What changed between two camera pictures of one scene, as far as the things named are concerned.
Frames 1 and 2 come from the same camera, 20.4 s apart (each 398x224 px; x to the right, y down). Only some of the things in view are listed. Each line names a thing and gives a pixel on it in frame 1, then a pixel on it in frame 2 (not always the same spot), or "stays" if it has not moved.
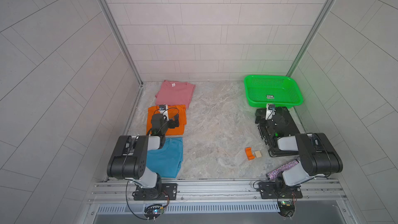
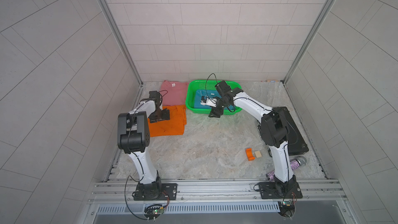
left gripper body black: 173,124 -> 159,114
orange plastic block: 249,153 stays
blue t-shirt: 166,162 -> 198,94
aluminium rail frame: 215,191 stays
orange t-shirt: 180,110 stays
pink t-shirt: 175,93 stays
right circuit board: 286,208 stays
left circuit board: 152,211 stays
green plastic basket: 280,90 -> 194,85
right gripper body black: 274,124 -> 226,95
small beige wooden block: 258,153 stays
